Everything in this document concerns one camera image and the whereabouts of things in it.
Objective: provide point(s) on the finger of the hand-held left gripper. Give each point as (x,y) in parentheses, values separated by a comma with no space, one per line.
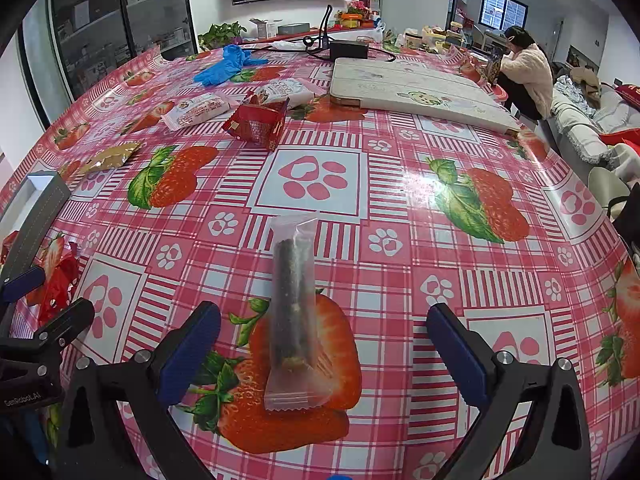
(22,285)
(67,325)

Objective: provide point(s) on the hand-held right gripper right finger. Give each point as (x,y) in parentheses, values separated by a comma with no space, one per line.
(460,360)

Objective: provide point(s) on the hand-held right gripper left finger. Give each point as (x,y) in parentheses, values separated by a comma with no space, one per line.
(192,355)

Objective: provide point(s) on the red snack packet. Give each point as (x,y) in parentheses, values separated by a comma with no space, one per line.
(60,270)
(255,125)

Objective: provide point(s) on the grey box with white inside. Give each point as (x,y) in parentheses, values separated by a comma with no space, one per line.
(45,205)

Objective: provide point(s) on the clear dark snack bar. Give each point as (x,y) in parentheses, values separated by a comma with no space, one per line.
(292,285)

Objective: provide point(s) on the white pink snack packet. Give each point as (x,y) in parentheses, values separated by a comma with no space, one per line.
(282,91)
(197,110)

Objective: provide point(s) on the strawberry print pink tablecloth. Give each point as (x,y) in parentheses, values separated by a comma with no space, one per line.
(400,270)

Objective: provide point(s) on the gold snack packet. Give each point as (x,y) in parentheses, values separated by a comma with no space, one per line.
(112,156)

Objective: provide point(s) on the black bag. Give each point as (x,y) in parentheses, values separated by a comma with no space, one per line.
(627,220)

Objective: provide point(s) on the beige leather chair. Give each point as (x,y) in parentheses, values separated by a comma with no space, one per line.
(605,185)

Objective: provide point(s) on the grey sofa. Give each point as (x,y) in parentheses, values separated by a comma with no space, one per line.
(575,120)

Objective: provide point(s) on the white folded board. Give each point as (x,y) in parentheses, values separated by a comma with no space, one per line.
(410,90)

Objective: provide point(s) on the red blanket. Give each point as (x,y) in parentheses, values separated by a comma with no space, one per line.
(622,137)

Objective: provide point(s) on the pair of blue rubber gloves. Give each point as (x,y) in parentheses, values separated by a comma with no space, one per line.
(220,72)

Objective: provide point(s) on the glass door cabinet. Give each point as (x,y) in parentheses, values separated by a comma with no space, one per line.
(150,0)

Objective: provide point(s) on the red cushion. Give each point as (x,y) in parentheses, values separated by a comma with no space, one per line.
(630,95)

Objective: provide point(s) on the green potted plant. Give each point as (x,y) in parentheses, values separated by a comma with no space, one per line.
(220,34)

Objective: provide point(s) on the black power adapter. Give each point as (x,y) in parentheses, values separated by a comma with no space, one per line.
(347,50)

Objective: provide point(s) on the dark framed window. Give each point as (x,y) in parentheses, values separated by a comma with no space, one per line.
(492,7)

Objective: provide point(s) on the potted pink flowers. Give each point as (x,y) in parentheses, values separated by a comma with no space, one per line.
(357,10)

